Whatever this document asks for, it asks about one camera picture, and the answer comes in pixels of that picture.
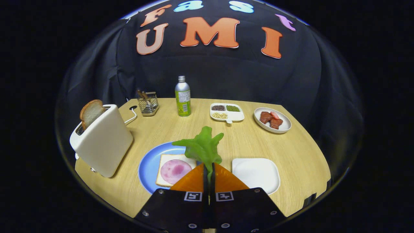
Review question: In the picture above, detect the white divided dish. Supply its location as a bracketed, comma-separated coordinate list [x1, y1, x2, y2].
[210, 103, 245, 124]

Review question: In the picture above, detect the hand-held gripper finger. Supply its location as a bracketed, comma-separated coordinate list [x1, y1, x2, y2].
[134, 163, 211, 233]
[211, 163, 287, 233]

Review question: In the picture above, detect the white toaster cable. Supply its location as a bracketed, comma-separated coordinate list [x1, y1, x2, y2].
[125, 106, 138, 125]

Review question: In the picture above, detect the white bread slice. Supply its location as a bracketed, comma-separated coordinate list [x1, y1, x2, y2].
[156, 154, 197, 188]

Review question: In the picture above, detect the green lettuce leaf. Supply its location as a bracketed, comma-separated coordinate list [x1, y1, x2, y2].
[172, 126, 224, 182]

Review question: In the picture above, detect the wire mesh utensil holder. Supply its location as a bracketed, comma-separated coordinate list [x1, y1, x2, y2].
[137, 92, 159, 117]

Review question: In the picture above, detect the pink ham slice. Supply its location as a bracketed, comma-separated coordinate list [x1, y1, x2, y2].
[161, 159, 192, 185]

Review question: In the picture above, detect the blue round plate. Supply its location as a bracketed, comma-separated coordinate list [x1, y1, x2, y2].
[138, 141, 202, 194]

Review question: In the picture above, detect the white square plate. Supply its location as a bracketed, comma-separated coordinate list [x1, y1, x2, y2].
[232, 158, 281, 195]

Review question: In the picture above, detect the silver green drink bottle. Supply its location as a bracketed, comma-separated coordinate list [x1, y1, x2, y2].
[175, 76, 191, 117]

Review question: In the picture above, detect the white round plate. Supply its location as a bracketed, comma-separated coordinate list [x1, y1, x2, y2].
[254, 107, 292, 134]

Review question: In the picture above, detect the white toaster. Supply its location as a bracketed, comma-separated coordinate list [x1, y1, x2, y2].
[70, 104, 134, 178]

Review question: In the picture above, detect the toasted bread slice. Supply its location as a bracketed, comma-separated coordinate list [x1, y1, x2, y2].
[80, 99, 107, 130]

